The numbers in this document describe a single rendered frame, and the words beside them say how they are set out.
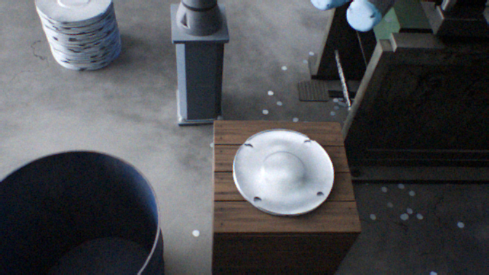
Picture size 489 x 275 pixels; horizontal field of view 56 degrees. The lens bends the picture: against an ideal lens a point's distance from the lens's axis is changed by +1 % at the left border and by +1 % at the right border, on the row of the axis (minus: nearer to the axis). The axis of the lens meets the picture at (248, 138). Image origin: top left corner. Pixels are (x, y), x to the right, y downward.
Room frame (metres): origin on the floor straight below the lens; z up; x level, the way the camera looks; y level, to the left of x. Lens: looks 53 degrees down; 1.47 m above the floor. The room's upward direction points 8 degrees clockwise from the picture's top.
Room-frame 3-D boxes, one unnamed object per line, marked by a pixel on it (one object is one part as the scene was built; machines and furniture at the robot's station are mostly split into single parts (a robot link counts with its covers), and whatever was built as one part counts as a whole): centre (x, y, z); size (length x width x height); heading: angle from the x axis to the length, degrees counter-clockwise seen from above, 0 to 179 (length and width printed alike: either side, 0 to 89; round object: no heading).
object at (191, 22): (1.22, 0.22, 0.50); 0.15 x 0.15 x 0.10
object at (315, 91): (1.29, -0.45, 0.14); 0.59 x 0.10 x 0.05; 99
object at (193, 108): (1.22, 0.22, 0.23); 0.19 x 0.19 x 0.45; 13
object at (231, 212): (0.74, -0.11, 0.18); 0.40 x 0.38 x 0.35; 99
